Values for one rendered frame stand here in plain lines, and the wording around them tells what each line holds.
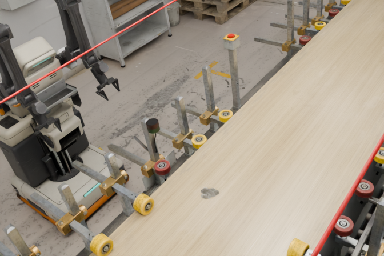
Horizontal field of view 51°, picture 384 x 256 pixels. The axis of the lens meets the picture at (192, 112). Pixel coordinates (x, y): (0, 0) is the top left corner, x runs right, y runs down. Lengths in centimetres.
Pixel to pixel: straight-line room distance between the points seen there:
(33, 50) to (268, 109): 136
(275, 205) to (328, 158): 38
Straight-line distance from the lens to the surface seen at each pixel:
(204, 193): 186
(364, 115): 229
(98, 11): 469
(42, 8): 462
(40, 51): 243
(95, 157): 319
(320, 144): 208
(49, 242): 316
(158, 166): 203
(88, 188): 299
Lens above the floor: 228
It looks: 36 degrees down
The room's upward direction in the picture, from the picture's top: 10 degrees counter-clockwise
